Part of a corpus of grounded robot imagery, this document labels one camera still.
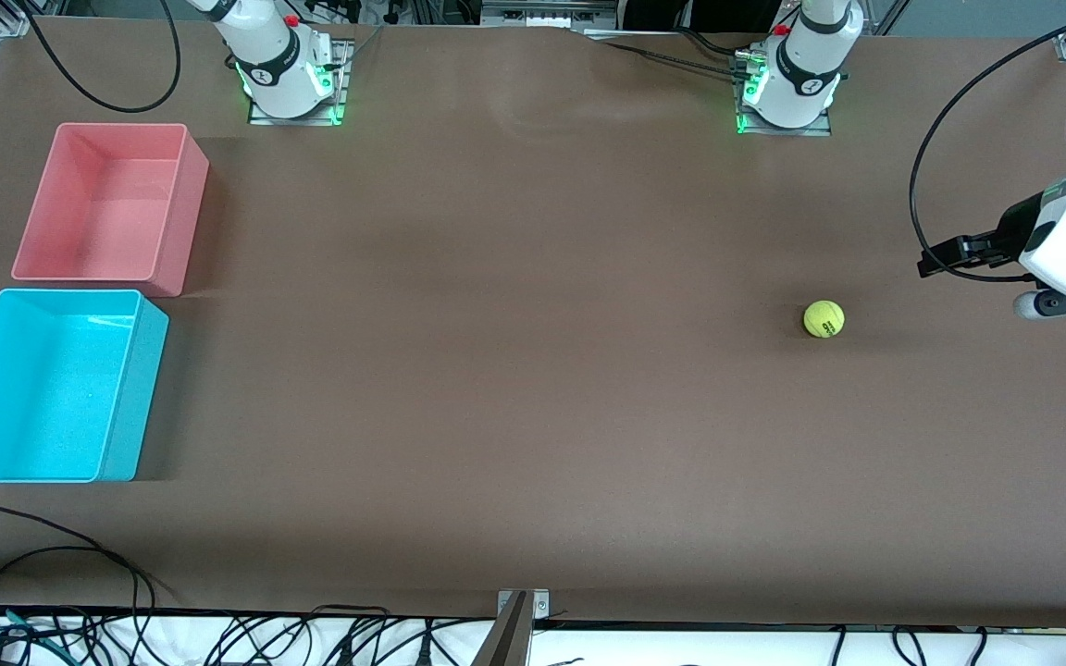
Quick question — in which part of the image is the teal floor cable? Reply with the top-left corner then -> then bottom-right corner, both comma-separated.
0,603 -> 67,650

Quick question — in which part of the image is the yellow tennis ball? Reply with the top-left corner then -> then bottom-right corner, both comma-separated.
803,300 -> 846,339

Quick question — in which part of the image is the blue plastic bin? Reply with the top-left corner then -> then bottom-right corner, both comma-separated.
0,288 -> 170,484

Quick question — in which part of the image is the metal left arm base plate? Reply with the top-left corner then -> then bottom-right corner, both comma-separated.
732,46 -> 836,139

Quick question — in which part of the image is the small metal table bracket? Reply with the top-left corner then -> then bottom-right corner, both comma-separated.
496,589 -> 551,620

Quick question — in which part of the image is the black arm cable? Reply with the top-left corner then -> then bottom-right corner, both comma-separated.
19,0 -> 182,115
909,9 -> 1066,281

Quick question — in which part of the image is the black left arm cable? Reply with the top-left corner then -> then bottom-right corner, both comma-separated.
909,9 -> 1066,281

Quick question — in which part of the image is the black base cable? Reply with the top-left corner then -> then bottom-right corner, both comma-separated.
579,28 -> 761,84

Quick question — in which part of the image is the grey metal post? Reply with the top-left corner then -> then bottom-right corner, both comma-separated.
470,592 -> 534,666

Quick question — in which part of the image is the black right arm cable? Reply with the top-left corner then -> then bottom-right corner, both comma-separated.
19,0 -> 182,115

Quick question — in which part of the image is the pink plastic bin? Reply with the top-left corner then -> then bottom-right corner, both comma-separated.
11,122 -> 211,299

